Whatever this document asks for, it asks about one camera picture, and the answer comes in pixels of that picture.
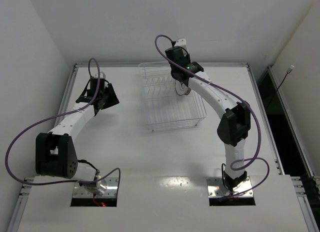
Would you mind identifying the green rimmed lettered plate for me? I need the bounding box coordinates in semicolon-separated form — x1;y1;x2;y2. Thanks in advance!
101;83;120;110

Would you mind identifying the grey rimmed white plate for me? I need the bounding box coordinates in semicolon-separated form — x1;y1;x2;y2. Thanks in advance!
175;80;188;96

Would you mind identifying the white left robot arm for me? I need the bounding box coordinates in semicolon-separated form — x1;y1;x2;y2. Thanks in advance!
35;77;119;190

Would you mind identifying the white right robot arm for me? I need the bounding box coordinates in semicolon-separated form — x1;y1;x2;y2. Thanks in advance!
165;46;251;191

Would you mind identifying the orange patterned plate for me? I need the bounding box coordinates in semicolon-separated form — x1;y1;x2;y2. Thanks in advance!
184;88;191;96

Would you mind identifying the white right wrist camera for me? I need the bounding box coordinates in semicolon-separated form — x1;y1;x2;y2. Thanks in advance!
173;38;188;52

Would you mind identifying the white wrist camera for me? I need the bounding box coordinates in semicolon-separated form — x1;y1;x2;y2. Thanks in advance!
173;38;188;52
99;72;106;79

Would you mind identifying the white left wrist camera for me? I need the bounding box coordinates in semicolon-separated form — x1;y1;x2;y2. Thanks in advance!
99;72;106;79

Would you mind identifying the white wire dish rack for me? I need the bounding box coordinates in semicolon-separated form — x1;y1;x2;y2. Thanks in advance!
138;62;207;132

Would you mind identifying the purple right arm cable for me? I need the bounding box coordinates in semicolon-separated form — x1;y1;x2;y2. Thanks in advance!
154;35;271;200

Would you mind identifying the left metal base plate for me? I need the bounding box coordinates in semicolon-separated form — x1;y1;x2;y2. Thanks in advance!
72;177;119;199

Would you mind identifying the metal base plate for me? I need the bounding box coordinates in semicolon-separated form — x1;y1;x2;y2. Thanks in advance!
72;177;119;199
206;177;254;198

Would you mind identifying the black wall cable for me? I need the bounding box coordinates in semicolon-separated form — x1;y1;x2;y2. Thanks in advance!
264;64;295;110

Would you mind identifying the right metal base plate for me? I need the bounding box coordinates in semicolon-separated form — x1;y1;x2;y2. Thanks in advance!
206;177;254;198

